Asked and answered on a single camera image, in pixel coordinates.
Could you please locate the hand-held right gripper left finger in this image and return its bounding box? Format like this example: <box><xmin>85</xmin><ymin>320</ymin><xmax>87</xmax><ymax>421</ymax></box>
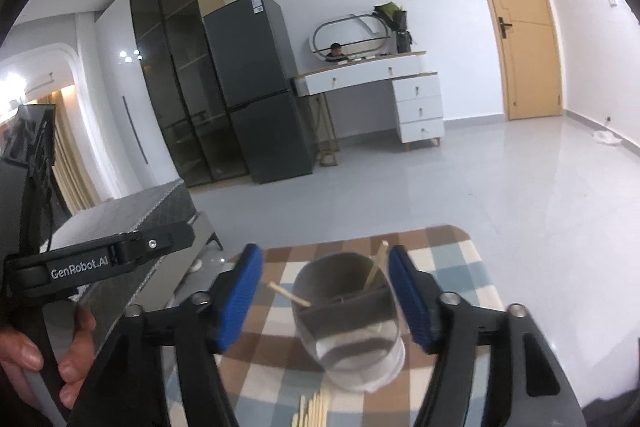
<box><xmin>67</xmin><ymin>244</ymin><xmax>264</xmax><ymax>427</ymax></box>

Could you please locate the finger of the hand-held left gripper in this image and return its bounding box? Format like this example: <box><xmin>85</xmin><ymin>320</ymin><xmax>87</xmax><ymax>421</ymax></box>
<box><xmin>4</xmin><ymin>222</ymin><xmax>196</xmax><ymax>301</ymax></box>

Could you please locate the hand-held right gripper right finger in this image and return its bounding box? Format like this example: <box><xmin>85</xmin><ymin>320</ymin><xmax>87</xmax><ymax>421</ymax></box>
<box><xmin>387</xmin><ymin>246</ymin><xmax>586</xmax><ymax>427</ymax></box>

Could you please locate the wooden chopstick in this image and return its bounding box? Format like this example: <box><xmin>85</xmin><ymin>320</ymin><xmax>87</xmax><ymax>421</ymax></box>
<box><xmin>364</xmin><ymin>241</ymin><xmax>390</xmax><ymax>293</ymax></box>
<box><xmin>269</xmin><ymin>282</ymin><xmax>312</xmax><ymax>309</ymax></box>

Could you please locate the grey cylindrical utensil holder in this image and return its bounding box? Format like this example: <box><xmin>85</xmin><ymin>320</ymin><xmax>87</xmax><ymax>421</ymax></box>
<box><xmin>292</xmin><ymin>252</ymin><xmax>406</xmax><ymax>394</ymax></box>

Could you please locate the pile of wooden chopsticks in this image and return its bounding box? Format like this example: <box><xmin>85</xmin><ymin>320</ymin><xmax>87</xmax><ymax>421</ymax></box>
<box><xmin>289</xmin><ymin>386</ymin><xmax>332</xmax><ymax>427</ymax></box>

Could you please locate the person's left hand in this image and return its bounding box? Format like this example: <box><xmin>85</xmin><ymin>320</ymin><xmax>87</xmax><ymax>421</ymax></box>
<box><xmin>0</xmin><ymin>306</ymin><xmax>97</xmax><ymax>409</ymax></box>

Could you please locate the plaid tablecloth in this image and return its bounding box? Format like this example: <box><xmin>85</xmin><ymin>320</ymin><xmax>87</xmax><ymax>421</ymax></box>
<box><xmin>165</xmin><ymin>224</ymin><xmax>506</xmax><ymax>427</ymax></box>

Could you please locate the beige curtain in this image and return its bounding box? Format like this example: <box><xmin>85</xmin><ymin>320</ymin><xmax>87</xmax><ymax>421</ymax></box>
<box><xmin>37</xmin><ymin>89</ymin><xmax>104</xmax><ymax>216</ymax></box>

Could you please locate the grey quilted mattress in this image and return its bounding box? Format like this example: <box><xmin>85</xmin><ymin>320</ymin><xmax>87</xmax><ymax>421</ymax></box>
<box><xmin>42</xmin><ymin>186</ymin><xmax>198</xmax><ymax>358</ymax></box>

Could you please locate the white wardrobe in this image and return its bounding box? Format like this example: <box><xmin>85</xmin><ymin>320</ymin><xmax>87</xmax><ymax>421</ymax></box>
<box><xmin>95</xmin><ymin>0</ymin><xmax>188</xmax><ymax>201</ymax></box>

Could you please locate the dark glass door cabinet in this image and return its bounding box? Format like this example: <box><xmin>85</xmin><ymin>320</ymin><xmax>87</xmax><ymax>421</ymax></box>
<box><xmin>128</xmin><ymin>0</ymin><xmax>251</xmax><ymax>188</ymax></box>

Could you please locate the white dressing table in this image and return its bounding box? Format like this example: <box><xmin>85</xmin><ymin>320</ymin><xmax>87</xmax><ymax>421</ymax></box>
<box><xmin>291</xmin><ymin>51</ymin><xmax>446</xmax><ymax>152</ymax></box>

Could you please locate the dark grey refrigerator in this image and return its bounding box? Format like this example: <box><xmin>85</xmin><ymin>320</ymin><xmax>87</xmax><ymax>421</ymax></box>
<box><xmin>202</xmin><ymin>0</ymin><xmax>319</xmax><ymax>185</ymax></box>

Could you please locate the oval vanity mirror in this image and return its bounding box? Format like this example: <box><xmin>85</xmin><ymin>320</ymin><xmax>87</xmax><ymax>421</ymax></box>
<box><xmin>312</xmin><ymin>13</ymin><xmax>394</xmax><ymax>64</ymax></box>

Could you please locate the green plant bouquet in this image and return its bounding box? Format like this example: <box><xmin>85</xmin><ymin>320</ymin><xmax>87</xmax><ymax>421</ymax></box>
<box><xmin>372</xmin><ymin>2</ymin><xmax>408</xmax><ymax>32</ymax></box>

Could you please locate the wooden door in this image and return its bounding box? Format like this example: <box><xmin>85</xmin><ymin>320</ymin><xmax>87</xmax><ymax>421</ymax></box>
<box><xmin>457</xmin><ymin>0</ymin><xmax>564</xmax><ymax>122</ymax></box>

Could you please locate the gold frame stool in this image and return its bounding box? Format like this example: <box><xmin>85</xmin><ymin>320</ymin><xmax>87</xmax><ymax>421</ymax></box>
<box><xmin>309</xmin><ymin>94</ymin><xmax>342</xmax><ymax>168</ymax></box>

